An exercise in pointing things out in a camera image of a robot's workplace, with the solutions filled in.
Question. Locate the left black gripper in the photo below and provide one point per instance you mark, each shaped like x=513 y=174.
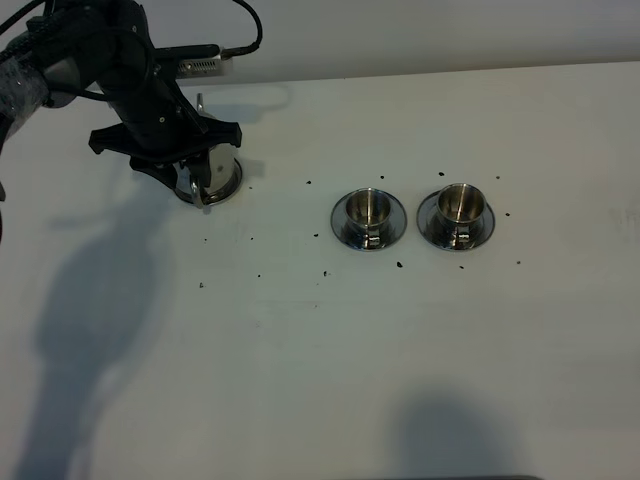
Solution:
x=160 y=126

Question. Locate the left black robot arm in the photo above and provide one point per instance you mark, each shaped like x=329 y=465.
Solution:
x=102 y=51

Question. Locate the round steel teapot coaster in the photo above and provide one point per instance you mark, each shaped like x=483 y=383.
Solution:
x=219 y=192

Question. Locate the left stainless steel teacup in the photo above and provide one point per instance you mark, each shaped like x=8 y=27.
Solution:
x=368 y=214

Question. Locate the stainless steel teacup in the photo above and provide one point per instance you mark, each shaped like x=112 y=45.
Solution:
x=461 y=211
x=368 y=214

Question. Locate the left stainless steel saucer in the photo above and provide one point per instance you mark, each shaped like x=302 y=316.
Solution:
x=398 y=222

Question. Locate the stainless steel saucer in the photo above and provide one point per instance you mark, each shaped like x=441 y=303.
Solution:
x=428 y=226
x=398 y=222

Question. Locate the right stainless steel saucer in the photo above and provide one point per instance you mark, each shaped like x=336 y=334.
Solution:
x=428 y=226

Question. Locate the right stainless steel teacup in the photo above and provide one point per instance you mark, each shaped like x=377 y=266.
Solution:
x=461 y=211

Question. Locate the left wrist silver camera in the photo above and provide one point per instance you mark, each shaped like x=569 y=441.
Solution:
x=208 y=67

